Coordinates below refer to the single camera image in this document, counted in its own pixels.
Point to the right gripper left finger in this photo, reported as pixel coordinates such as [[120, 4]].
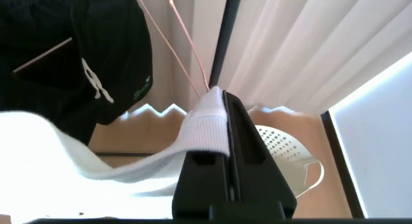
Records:
[[202, 185]]

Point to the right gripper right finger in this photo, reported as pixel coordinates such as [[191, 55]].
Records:
[[257, 185]]

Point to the pink clothes hanger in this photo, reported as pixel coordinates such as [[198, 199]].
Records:
[[42, 55], [190, 40]]

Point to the black shorts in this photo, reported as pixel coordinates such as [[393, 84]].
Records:
[[112, 40]]

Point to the white garment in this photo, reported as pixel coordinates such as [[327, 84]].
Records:
[[32, 169]]

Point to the white laundry basket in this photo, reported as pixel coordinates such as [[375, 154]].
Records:
[[289, 159]]

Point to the black clothes rack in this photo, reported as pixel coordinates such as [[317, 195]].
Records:
[[223, 40]]

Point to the beige curtain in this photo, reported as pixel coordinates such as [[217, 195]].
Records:
[[289, 50]]

